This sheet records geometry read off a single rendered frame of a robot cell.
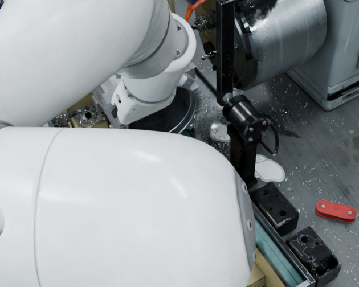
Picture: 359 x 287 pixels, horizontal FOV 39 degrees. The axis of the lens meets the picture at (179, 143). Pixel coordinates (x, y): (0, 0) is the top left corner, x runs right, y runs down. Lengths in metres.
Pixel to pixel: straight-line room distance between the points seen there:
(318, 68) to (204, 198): 1.07
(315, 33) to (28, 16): 0.90
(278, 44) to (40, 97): 0.82
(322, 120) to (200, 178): 1.09
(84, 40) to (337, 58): 0.98
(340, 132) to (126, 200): 1.10
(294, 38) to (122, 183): 0.89
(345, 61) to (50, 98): 1.01
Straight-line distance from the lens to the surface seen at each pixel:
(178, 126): 1.10
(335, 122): 1.33
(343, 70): 1.29
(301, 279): 0.95
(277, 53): 1.10
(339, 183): 1.22
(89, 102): 1.22
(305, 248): 1.05
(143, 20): 0.34
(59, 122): 1.00
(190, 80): 1.00
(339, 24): 1.18
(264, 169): 1.21
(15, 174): 0.26
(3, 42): 0.29
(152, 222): 0.24
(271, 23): 1.08
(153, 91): 0.72
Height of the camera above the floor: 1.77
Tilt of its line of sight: 51 degrees down
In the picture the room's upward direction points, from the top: 6 degrees counter-clockwise
